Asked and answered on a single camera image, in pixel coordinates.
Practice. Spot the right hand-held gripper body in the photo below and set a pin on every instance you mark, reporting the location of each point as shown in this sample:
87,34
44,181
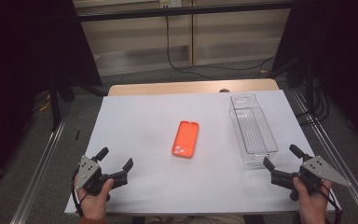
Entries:
318,169

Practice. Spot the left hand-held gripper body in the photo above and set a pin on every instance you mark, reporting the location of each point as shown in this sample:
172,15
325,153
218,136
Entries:
87,171

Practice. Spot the clear plastic container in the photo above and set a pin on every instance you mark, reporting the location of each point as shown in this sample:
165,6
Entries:
254,133

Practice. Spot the orange phone case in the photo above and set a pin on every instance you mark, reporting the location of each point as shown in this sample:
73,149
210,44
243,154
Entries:
186,137

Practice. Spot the person's left hand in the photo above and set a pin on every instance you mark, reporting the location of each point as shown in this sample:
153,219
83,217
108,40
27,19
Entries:
93,205

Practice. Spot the person's right hand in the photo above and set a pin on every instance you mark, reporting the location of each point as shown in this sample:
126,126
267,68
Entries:
313,208

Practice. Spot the small black strip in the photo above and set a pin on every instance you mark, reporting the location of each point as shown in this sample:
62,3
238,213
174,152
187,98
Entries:
77,135

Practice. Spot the white table sheet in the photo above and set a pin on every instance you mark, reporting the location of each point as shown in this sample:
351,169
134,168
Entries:
155,193

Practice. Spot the black metal stand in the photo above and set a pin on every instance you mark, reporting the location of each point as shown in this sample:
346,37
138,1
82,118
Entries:
55,105

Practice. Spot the black curtain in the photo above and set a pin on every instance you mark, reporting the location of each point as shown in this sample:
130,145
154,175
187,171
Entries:
18,77
348,62

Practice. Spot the black horizontal bar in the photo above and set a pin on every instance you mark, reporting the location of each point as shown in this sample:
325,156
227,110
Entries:
180,11

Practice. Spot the aluminium floor rail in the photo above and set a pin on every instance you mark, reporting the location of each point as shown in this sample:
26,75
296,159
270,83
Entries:
338,161
40,174

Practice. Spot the white wall socket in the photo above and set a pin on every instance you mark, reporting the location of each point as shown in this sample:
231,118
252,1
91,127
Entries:
171,3

